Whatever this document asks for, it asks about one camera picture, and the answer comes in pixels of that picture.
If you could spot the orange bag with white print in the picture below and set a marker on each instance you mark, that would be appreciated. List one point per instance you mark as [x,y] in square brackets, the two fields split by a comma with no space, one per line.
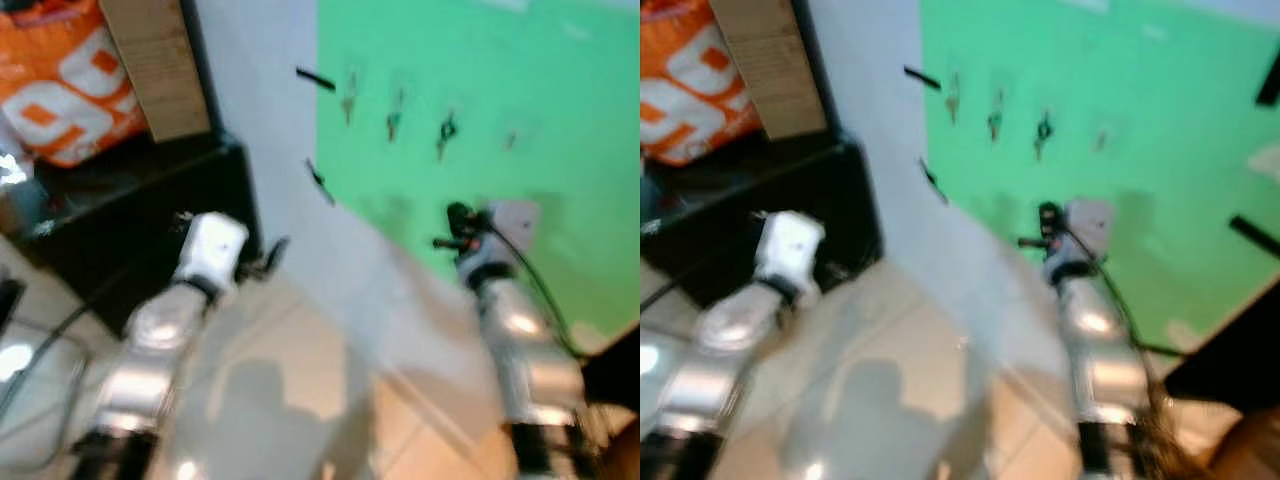
[690,90]
[60,90]

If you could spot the green-headed key on hook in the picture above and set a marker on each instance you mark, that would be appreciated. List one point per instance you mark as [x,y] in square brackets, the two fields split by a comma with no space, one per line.
[996,118]
[395,120]

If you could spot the black-headed key on hook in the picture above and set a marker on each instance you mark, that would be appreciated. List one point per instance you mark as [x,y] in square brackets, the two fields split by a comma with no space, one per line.
[1044,130]
[446,130]

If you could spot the dark table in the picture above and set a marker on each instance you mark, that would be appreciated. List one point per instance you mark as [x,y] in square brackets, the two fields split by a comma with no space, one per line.
[1230,360]
[615,375]

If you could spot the shiny silver object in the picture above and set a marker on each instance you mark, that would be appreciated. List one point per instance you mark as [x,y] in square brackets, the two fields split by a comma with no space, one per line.
[15,185]

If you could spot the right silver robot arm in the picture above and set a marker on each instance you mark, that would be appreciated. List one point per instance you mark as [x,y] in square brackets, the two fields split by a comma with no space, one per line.
[1100,350]
[525,350]

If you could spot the green wall board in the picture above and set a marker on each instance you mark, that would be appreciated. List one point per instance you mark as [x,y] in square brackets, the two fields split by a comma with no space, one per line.
[520,90]
[1150,120]

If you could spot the small empty wall hook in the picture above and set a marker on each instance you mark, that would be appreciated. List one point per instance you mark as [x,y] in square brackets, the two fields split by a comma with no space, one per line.
[510,140]
[1101,140]

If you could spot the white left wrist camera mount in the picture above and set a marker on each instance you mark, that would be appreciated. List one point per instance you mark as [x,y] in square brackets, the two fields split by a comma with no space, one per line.
[792,245]
[215,245]

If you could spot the brown cardboard box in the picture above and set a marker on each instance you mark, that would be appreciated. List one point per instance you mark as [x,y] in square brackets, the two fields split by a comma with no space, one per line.
[160,70]
[775,70]

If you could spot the silver key on hook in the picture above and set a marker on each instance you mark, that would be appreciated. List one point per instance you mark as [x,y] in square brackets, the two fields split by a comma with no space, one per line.
[349,100]
[953,98]

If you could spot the black cabinet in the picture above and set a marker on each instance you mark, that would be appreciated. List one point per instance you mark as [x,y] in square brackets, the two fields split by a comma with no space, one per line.
[150,200]
[790,180]

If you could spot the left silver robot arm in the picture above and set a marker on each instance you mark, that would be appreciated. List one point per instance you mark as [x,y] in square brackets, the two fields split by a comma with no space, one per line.
[140,370]
[700,370]

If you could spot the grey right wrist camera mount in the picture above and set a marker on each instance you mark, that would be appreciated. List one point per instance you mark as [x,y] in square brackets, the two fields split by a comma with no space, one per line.
[512,228]
[1090,225]

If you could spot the black tape strip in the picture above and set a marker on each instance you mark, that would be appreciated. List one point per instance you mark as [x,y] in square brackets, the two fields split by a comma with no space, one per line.
[922,77]
[319,180]
[932,180]
[1269,85]
[316,79]
[1255,236]

